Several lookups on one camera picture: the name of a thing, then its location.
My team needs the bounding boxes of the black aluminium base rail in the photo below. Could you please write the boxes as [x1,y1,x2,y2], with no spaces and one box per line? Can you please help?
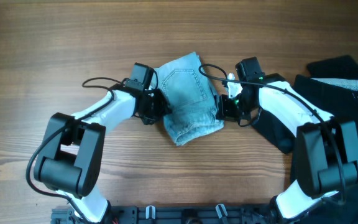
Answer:
[50,203,276,224]

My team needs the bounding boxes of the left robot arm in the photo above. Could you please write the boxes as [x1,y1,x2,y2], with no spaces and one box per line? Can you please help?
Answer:
[25,86,170,223]

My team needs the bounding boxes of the light blue denim shorts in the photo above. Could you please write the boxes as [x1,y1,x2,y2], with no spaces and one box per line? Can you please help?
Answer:
[152,52,224,146]

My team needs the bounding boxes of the right black camera cable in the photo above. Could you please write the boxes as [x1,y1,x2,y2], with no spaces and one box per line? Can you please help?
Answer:
[198,63,347,203]

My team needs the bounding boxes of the black shorts pile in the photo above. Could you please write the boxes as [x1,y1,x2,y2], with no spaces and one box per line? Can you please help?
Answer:
[249,55,358,224]

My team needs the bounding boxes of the left black camera cable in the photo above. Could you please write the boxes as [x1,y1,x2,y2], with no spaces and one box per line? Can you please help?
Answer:
[25,70,160,223]

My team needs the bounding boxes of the black camera cable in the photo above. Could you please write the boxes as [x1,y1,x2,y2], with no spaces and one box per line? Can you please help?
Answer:
[198,63,347,203]
[25,70,160,223]

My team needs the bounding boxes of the right white rail clip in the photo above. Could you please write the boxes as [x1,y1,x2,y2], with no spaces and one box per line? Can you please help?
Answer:
[215,203,227,219]

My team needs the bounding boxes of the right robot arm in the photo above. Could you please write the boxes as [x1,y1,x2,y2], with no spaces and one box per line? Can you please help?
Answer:
[216,57,358,223]

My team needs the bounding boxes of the white rail clip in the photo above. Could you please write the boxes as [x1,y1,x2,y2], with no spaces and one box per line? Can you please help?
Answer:
[215,203,227,219]
[145,205,156,220]

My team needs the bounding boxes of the left white rail clip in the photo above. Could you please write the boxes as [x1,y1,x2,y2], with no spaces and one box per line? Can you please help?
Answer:
[145,205,156,220]

